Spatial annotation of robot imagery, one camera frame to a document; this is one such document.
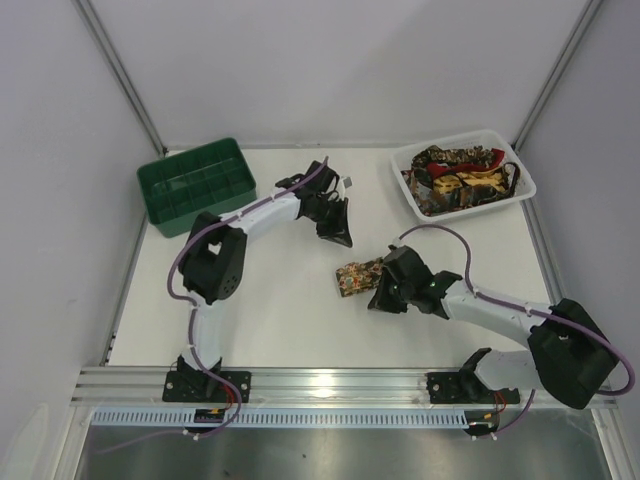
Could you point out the right frame post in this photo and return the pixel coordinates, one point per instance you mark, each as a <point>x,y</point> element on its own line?
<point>569,49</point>

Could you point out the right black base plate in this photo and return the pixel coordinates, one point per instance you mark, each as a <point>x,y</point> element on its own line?
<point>463,387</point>

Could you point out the white plastic basket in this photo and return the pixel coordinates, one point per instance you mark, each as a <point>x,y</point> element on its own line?
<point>401,160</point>

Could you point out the floral patterned tie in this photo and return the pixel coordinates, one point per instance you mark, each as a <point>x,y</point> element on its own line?
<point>359,277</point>

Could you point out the green compartment tray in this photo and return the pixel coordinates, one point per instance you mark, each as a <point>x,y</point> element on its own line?
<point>214,177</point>

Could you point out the frame post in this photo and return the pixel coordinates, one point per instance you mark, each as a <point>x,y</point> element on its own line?
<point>107,49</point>
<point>569,49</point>

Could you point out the pile of ties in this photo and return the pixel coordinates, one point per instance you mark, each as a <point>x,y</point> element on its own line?
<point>443,181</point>

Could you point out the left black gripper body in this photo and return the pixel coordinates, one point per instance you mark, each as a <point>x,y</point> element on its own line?
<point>329,211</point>

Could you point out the white slotted cable duct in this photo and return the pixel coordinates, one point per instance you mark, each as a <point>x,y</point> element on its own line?
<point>287,418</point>

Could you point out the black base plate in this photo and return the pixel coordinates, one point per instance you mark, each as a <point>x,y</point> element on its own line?
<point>197,387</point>
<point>463,387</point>

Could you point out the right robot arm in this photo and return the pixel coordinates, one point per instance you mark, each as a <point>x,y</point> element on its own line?
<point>562,350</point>

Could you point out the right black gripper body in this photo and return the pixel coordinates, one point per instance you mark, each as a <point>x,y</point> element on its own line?
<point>392,279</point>

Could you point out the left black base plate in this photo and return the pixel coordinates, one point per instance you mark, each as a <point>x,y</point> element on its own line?
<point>197,387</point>

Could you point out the aluminium mounting rail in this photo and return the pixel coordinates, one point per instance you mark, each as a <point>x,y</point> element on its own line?
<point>270,387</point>

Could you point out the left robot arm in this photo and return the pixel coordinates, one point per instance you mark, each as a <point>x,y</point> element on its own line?
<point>209,268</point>

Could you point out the left frame post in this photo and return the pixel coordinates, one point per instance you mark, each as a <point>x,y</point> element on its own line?
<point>107,49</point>

